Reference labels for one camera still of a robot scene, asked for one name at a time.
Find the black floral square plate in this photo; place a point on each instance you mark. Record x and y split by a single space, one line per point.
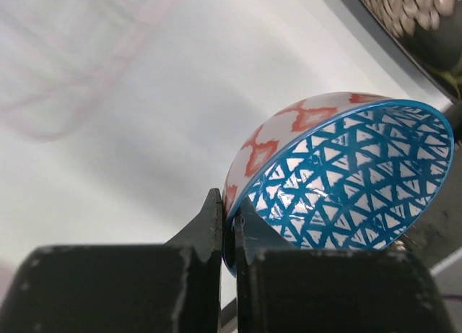
429 31

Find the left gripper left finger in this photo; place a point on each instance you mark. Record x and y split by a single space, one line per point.
170 287

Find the blue patterned bowl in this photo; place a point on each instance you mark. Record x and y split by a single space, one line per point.
340 170

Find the clear wire dish rack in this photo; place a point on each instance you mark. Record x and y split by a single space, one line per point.
60 57

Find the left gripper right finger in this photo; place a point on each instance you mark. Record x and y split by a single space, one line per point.
281 288

